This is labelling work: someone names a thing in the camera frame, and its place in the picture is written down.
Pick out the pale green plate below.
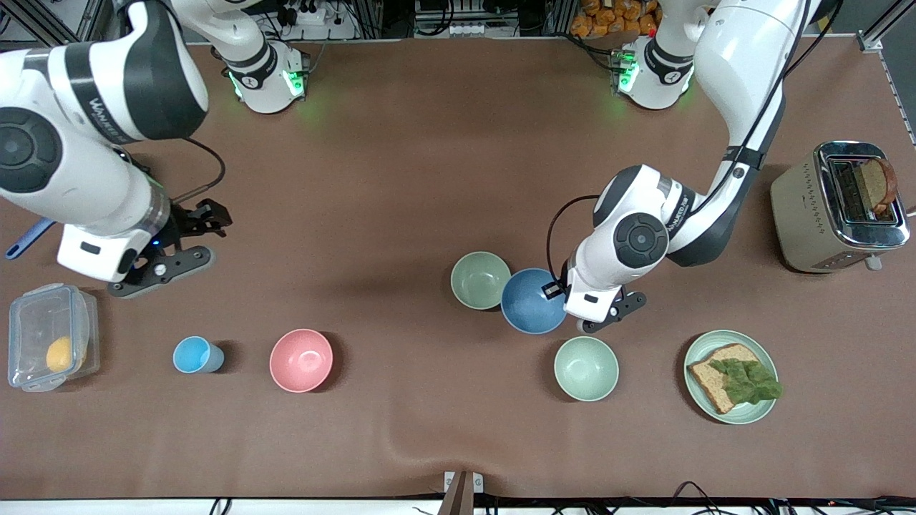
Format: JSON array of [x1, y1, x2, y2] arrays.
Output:
[[683, 329, 779, 426]]

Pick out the dull green bowl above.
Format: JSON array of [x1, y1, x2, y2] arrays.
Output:
[[450, 251, 512, 311]]

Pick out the blue bowl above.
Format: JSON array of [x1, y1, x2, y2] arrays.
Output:
[[500, 268, 570, 335]]

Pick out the long white power strip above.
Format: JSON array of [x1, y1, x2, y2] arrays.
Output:
[[414, 20, 496, 38]]

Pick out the brown table cover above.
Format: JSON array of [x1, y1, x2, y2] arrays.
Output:
[[0, 36, 916, 501]]

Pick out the light blue cup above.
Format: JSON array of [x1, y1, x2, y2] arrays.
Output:
[[172, 336, 225, 374]]

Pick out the black saucepan blue handle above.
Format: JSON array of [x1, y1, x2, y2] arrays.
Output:
[[6, 218, 56, 260]]

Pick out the aluminium frame rail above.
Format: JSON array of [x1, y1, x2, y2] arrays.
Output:
[[859, 0, 916, 51], [0, 0, 97, 47]]

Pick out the orange snack packets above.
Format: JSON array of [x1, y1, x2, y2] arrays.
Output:
[[570, 0, 663, 38]]

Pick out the pale mint green bowl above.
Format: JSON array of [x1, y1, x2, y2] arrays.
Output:
[[553, 336, 620, 402]]

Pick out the green lettuce leaf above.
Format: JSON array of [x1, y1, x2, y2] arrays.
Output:
[[708, 358, 784, 406]]

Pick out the clear plastic food container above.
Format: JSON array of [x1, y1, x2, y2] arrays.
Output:
[[7, 283, 101, 393]]

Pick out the brown toast slice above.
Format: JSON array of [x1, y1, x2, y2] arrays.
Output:
[[857, 157, 899, 215]]

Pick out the pink bowl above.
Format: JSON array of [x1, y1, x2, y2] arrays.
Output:
[[269, 328, 334, 393]]

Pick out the brown bread slice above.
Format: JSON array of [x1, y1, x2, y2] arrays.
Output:
[[687, 343, 763, 416]]

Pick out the white power strip with plugs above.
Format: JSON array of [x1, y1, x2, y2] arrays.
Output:
[[276, 0, 359, 40]]

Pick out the beige and chrome toaster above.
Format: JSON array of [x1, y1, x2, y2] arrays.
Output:
[[771, 140, 911, 274]]

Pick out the yellow lemon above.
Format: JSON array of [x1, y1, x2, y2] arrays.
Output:
[[47, 336, 75, 373]]

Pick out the grey metal camera bracket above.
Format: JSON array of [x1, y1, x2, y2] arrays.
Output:
[[444, 471, 484, 515]]

